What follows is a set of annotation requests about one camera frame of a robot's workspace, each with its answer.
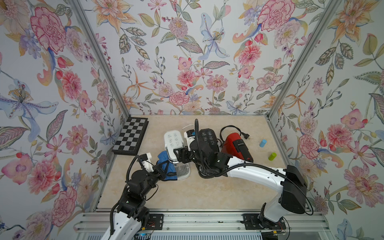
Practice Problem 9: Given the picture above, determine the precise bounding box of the red coffee machine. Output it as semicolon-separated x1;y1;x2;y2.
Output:
221;133;254;163

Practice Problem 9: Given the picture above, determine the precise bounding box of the blue microfiber cloth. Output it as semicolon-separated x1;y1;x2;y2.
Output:
157;151;178;182

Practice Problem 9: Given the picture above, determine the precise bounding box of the blue cylinder block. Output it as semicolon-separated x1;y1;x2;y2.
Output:
260;140;267;148

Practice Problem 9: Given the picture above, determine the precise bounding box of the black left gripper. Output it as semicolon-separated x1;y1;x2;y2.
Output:
140;160;171;199

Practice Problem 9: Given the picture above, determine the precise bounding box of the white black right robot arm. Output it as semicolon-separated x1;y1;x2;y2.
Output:
172;140;309;230

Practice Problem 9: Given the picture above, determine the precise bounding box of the black coffee machine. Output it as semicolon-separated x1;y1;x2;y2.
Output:
197;129;219;179

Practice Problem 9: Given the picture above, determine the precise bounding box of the black power cable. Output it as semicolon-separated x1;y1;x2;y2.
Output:
219;124;250;142

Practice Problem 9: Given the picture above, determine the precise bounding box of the aluminium frame post left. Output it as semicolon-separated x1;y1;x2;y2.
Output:
69;0;131;118

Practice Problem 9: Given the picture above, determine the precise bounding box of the green cylinder block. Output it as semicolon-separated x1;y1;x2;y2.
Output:
268;153;277;161

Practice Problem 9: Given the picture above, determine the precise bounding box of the white coffee machine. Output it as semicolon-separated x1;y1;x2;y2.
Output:
164;130;191;181

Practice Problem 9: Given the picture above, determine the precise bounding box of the aluminium frame post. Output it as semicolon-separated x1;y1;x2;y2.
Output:
266;0;340;121
69;0;131;118

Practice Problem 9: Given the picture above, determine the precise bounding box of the aluminium frame post right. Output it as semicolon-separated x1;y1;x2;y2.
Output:
266;0;340;121

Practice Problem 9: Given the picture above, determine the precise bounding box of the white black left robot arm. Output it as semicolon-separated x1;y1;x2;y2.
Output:
102;164;166;240

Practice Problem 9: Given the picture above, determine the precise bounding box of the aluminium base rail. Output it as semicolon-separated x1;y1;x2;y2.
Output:
73;209;331;240

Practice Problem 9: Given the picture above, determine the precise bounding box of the black white chessboard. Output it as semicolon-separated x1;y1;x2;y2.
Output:
112;117;149;156

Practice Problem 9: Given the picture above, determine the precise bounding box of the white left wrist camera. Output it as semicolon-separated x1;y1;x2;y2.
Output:
139;153;154;173

